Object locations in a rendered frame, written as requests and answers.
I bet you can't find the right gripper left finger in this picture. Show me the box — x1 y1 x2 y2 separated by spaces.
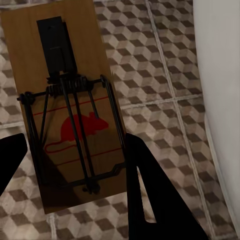
0 133 28 196

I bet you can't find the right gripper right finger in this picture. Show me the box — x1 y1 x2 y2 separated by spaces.
125 131 210 240

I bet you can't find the mousetrap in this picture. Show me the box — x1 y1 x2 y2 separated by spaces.
0 0 127 215

